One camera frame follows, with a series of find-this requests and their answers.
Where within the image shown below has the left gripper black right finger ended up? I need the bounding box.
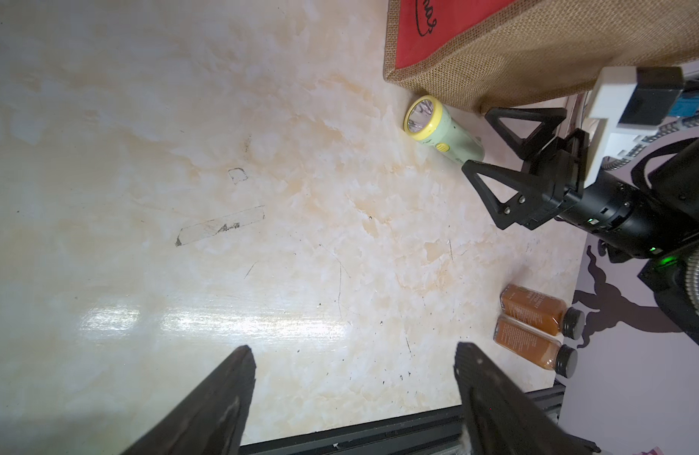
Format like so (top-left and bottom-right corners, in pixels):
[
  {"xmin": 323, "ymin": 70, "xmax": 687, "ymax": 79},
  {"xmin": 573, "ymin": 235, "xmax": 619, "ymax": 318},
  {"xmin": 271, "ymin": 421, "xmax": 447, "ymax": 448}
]
[{"xmin": 454, "ymin": 342, "xmax": 600, "ymax": 455}]

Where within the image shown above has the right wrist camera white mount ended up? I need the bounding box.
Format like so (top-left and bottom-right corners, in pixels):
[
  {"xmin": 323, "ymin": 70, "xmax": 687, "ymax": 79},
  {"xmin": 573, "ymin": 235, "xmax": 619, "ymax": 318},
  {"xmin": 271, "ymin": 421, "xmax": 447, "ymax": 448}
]
[{"xmin": 576, "ymin": 64, "xmax": 699, "ymax": 189}]

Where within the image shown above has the spice jar black lid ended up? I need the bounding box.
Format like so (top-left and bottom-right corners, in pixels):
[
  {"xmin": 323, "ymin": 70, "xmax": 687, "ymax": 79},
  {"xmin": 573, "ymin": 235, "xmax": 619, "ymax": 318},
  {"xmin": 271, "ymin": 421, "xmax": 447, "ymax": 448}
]
[
  {"xmin": 492, "ymin": 314, "xmax": 579, "ymax": 379},
  {"xmin": 499, "ymin": 283, "xmax": 586, "ymax": 341}
]

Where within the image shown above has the burlap tote bag red trim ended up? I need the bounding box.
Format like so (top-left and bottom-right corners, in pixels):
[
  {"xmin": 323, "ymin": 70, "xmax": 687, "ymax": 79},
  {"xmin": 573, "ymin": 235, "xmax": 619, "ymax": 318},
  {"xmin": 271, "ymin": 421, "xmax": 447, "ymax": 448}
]
[{"xmin": 383, "ymin": 0, "xmax": 699, "ymax": 112}]

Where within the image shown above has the spice jar black lid upper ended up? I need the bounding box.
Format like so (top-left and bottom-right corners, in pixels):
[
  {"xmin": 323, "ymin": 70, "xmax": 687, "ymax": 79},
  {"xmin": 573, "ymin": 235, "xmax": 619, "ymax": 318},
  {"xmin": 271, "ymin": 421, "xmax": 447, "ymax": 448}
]
[{"xmin": 499, "ymin": 283, "xmax": 586, "ymax": 341}]

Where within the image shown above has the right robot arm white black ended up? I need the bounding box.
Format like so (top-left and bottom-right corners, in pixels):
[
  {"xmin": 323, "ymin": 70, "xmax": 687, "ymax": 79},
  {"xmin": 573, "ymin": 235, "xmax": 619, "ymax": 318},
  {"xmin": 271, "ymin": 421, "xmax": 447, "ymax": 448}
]
[{"xmin": 461, "ymin": 108, "xmax": 699, "ymax": 346}]

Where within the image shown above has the left gripper left finger black triangular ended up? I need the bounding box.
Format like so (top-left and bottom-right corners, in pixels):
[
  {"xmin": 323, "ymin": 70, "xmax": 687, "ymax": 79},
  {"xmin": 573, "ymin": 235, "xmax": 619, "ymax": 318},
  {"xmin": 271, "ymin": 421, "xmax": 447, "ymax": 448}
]
[{"xmin": 124, "ymin": 345, "xmax": 256, "ymax": 454}]

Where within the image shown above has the green flashlight near bag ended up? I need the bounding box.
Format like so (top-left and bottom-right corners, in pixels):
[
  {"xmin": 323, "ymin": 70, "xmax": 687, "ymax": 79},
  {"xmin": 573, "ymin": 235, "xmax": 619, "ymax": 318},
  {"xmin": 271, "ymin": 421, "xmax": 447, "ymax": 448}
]
[{"xmin": 403, "ymin": 95, "xmax": 485, "ymax": 165}]

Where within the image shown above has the spice jar black lid lower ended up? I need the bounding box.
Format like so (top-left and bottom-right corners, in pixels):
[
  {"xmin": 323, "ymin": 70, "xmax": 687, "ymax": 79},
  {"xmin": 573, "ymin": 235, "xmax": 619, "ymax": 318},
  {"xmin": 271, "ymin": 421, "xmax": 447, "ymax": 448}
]
[{"xmin": 492, "ymin": 314, "xmax": 579, "ymax": 379}]

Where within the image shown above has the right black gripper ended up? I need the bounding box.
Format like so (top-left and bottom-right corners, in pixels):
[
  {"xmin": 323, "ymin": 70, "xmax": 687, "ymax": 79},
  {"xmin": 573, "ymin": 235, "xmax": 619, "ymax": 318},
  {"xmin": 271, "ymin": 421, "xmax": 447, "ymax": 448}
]
[{"xmin": 461, "ymin": 107, "xmax": 696, "ymax": 259}]

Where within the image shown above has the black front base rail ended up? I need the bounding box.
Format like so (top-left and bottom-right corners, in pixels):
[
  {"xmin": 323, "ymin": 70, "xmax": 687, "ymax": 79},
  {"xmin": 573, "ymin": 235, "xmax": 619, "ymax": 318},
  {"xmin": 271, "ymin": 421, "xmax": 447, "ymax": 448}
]
[{"xmin": 238, "ymin": 380, "xmax": 567, "ymax": 455}]

